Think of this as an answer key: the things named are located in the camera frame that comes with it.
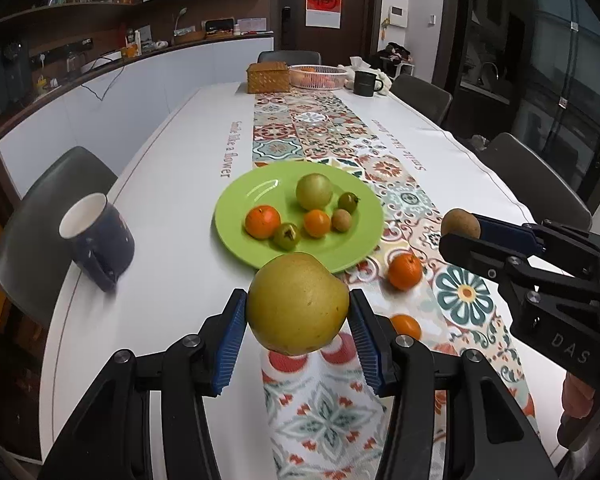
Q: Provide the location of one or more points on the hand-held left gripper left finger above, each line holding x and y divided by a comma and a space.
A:
227, 347

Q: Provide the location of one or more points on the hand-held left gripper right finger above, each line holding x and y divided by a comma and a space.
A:
369, 345

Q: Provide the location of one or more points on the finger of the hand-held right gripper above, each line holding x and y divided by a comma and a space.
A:
480, 257
505, 235

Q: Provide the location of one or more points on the orange mandarin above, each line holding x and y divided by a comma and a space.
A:
316, 223
406, 327
262, 222
405, 271

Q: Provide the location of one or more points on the brown kiwi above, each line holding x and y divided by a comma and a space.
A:
457, 221
342, 220

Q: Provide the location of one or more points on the yellow pear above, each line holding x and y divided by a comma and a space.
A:
295, 305

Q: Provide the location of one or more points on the green plate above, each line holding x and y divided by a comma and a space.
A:
240, 240

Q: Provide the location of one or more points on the green persimmon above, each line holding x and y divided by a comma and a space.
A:
286, 236
348, 203

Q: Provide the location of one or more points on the green pear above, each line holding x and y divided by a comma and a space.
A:
314, 191

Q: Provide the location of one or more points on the person's right hand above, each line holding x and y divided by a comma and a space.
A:
577, 397

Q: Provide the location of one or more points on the grey chair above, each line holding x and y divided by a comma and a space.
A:
422, 99
35, 220
530, 175
289, 57

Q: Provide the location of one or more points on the patterned table runner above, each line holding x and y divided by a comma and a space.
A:
325, 420

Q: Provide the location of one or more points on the dark blue mug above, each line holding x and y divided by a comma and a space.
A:
100, 245

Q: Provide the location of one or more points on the glass sliding door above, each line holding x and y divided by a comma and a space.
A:
565, 60

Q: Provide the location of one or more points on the black mug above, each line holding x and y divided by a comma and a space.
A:
366, 84

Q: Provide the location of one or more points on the dark bag on stool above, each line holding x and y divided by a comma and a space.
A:
396, 55

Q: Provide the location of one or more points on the pink plastic basket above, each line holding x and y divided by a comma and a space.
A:
317, 79

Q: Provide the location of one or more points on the white lower cabinet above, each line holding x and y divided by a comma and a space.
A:
145, 90

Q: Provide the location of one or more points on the woven wicker box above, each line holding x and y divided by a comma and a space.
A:
266, 78

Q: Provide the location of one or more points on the dark wooden door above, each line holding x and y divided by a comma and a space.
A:
355, 0

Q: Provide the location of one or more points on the orange box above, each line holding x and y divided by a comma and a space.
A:
130, 51

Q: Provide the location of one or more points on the black box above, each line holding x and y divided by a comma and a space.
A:
217, 27

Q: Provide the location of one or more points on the white carton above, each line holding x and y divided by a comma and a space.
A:
145, 37

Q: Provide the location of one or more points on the white framed card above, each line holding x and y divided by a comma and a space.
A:
252, 25

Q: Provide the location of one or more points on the small desk lamp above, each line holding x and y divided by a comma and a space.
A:
180, 12

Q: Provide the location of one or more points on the black countertop appliance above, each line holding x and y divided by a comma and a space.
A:
11, 77

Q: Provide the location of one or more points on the white wall intercom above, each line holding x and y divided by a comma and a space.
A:
398, 16

